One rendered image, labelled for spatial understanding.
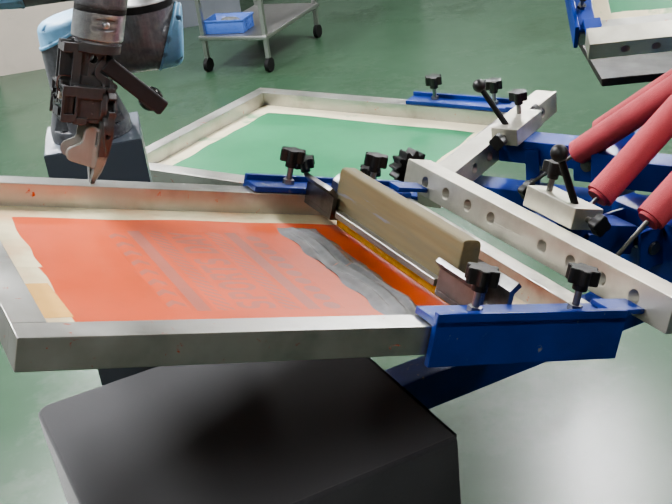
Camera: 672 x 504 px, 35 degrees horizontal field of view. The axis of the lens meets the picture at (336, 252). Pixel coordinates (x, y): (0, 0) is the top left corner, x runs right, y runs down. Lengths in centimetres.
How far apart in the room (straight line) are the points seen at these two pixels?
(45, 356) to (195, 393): 58
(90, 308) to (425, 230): 48
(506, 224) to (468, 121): 91
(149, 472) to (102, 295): 31
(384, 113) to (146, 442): 137
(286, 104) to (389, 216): 135
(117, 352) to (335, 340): 25
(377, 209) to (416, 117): 109
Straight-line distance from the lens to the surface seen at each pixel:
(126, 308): 127
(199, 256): 149
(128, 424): 162
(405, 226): 152
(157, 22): 198
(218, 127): 277
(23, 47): 782
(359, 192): 164
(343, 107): 277
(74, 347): 110
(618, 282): 151
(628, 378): 333
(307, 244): 159
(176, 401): 164
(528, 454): 302
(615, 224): 178
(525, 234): 166
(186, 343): 114
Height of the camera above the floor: 181
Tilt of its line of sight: 25 degrees down
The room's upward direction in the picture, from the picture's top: 8 degrees counter-clockwise
